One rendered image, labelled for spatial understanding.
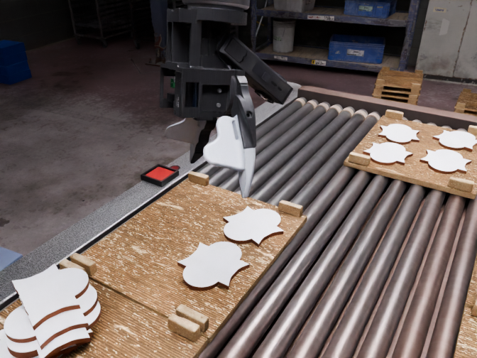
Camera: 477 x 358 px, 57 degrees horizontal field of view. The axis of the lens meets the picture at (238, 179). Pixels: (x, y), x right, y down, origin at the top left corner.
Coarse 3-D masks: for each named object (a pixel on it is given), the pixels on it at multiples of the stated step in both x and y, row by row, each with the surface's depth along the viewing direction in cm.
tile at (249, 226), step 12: (240, 216) 101; (252, 216) 101; (264, 216) 101; (276, 216) 101; (228, 228) 97; (240, 228) 97; (252, 228) 97; (264, 228) 97; (276, 228) 97; (240, 240) 93; (252, 240) 94
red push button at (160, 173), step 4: (156, 168) 124; (160, 168) 124; (164, 168) 124; (152, 172) 122; (156, 172) 122; (160, 172) 122; (164, 172) 122; (168, 172) 122; (172, 172) 122; (152, 176) 120; (156, 176) 120; (160, 176) 120; (164, 176) 120
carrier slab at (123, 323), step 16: (96, 288) 82; (16, 304) 79; (112, 304) 79; (128, 304) 79; (0, 320) 76; (112, 320) 76; (128, 320) 76; (144, 320) 76; (160, 320) 76; (96, 336) 73; (112, 336) 73; (128, 336) 73; (144, 336) 73; (160, 336) 73; (176, 336) 73; (80, 352) 70; (96, 352) 70; (112, 352) 70; (128, 352) 70; (144, 352) 70; (160, 352) 70; (176, 352) 70; (192, 352) 70
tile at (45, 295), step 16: (48, 272) 77; (64, 272) 77; (80, 272) 77; (16, 288) 73; (32, 288) 73; (48, 288) 73; (64, 288) 73; (80, 288) 73; (32, 304) 70; (48, 304) 70; (64, 304) 70; (32, 320) 68
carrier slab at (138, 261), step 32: (192, 192) 112; (224, 192) 112; (128, 224) 100; (160, 224) 100; (192, 224) 100; (224, 224) 100; (288, 224) 100; (96, 256) 90; (128, 256) 90; (160, 256) 90; (256, 256) 90; (128, 288) 82; (160, 288) 82; (224, 288) 82; (224, 320) 76
